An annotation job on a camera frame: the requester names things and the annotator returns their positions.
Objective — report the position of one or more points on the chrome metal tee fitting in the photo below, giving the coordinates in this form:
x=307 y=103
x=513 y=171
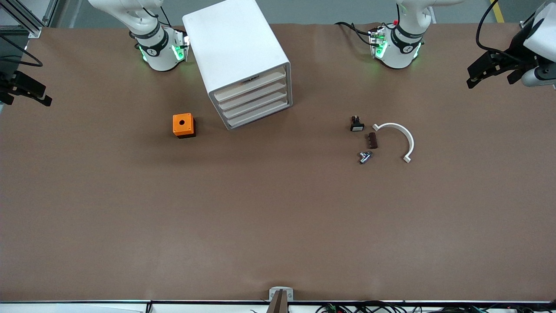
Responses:
x=365 y=157

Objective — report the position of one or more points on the white plastic drawer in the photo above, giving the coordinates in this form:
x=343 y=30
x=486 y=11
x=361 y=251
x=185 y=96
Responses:
x=269 y=88
x=269 y=77
x=269 y=98
x=269 y=108

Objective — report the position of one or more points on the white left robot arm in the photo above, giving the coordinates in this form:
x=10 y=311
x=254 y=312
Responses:
x=397 y=48

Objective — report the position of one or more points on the black switch with white cap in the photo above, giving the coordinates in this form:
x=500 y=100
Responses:
x=357 y=126

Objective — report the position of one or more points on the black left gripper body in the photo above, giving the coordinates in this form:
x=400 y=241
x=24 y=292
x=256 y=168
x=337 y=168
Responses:
x=518 y=48

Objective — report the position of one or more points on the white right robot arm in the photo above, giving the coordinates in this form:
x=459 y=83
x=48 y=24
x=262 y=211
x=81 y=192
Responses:
x=160 y=52

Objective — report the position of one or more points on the grey metal bracket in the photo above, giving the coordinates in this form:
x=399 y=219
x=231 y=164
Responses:
x=273 y=292

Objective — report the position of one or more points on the dark brown cylinder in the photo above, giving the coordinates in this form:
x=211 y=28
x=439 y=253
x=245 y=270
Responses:
x=372 y=141

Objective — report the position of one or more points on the white drawer cabinet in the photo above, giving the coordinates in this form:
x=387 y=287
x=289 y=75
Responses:
x=234 y=43

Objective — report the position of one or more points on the aluminium frame profile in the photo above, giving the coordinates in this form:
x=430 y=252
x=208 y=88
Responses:
x=24 y=19

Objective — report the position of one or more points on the white half-round clamp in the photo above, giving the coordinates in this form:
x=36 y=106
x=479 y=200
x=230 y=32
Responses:
x=410 y=139

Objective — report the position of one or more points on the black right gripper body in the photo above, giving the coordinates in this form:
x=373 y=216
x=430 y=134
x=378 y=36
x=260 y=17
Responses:
x=8 y=81

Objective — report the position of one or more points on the orange box with hole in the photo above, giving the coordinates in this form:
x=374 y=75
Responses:
x=182 y=123

